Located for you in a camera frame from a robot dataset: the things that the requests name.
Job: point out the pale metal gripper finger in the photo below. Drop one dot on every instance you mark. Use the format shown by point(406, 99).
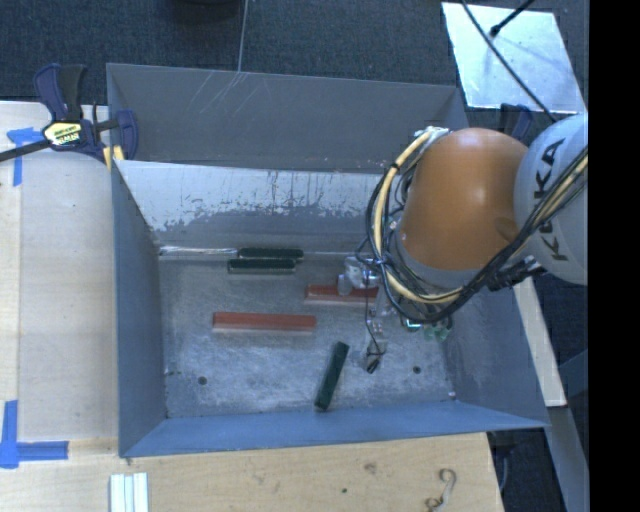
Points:
point(372, 357)
point(383, 345)

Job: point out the dark green flat block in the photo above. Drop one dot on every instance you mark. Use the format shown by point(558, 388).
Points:
point(270, 253)
point(261, 266)
point(331, 377)

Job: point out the red-brown flat block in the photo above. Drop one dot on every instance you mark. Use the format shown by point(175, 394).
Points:
point(262, 321)
point(325, 294)

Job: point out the grey metal bin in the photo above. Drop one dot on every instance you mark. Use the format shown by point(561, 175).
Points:
point(260, 385)

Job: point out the pale wood flat board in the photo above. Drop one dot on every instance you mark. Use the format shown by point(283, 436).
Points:
point(65, 300)

